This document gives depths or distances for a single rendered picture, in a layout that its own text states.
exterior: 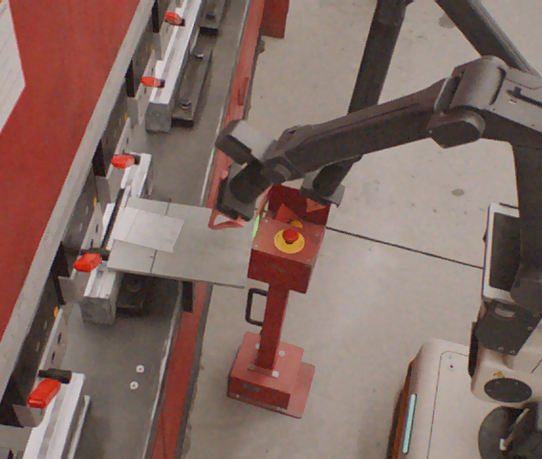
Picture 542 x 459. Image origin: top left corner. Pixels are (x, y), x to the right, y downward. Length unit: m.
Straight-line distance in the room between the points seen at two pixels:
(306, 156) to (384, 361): 1.47
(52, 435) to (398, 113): 0.75
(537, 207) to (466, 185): 2.11
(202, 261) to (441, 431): 0.99
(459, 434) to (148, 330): 1.02
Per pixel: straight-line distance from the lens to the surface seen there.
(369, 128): 0.98
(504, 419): 2.18
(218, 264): 1.36
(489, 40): 1.38
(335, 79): 3.45
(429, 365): 2.18
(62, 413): 1.25
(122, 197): 1.48
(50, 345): 0.99
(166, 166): 1.70
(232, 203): 1.25
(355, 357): 2.46
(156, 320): 1.44
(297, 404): 2.33
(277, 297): 1.92
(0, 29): 0.71
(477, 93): 0.87
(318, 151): 1.08
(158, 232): 1.40
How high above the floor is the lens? 2.09
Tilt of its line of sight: 50 degrees down
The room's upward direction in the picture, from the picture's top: 8 degrees clockwise
